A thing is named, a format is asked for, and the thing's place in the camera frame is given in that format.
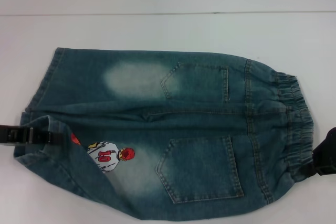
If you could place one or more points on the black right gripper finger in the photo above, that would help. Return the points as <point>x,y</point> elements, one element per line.
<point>308,171</point>

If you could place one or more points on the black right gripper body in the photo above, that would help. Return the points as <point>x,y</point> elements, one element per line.
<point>328,153</point>

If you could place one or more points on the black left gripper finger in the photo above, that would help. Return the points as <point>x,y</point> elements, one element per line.
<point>52,138</point>

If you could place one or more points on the blue denim shorts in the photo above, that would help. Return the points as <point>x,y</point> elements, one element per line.
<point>197,108</point>

